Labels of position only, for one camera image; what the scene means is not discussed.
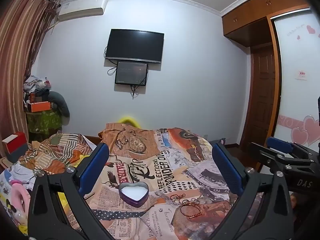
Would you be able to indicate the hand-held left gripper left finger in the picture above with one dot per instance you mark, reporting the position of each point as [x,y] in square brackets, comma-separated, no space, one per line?
[94,166]

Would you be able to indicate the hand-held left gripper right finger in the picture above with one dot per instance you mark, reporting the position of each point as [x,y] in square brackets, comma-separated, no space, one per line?
[228,170]

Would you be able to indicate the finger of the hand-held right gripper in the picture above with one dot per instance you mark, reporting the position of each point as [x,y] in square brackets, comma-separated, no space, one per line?
[270,155]
[278,143]

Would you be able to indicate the purple heart-shaped tin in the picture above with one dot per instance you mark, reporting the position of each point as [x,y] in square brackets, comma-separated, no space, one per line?
[133,192]

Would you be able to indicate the striped patchwork cloth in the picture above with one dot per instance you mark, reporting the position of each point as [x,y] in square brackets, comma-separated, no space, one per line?
[61,150]

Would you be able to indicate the brown wooden door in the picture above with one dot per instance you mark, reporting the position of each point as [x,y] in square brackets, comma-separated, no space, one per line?
[262,97]

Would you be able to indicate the yellow round object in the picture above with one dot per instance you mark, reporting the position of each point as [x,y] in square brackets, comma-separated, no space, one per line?
[128,120]

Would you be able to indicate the newspaper print blanket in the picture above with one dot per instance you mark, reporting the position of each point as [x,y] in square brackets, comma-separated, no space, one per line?
[160,170]

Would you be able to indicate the white heart-sticker wardrobe door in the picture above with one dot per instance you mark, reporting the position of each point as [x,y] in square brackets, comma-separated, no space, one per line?
[297,80]

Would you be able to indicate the green patterned bag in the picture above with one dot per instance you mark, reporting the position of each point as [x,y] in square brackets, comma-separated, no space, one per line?
[43,123]

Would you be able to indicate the red and white notice sticker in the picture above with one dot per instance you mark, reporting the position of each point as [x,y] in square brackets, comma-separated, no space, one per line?
[303,74]

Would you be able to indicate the grey jacket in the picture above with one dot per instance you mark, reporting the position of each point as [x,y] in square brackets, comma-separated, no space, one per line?
[59,102]

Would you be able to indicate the orange box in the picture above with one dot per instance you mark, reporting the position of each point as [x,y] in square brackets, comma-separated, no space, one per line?
[40,106]

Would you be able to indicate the pink plush item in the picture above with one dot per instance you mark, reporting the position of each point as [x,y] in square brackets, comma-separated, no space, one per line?
[18,197]

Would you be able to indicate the red and white box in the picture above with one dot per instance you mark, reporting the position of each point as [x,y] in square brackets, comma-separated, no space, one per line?
[14,143]

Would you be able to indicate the striped brown curtain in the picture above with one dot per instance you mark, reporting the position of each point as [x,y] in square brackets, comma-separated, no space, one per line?
[18,55]

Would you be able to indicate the wooden overhead cabinet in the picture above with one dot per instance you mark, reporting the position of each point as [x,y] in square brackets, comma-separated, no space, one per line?
[262,7]

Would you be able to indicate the white air conditioner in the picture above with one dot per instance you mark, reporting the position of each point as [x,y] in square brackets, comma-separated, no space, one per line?
[82,6]

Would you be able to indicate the small black wall screen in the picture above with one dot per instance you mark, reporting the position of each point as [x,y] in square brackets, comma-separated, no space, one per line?
[131,73]

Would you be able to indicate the black wall television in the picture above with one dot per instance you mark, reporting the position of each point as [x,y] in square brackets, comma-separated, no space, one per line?
[135,45]

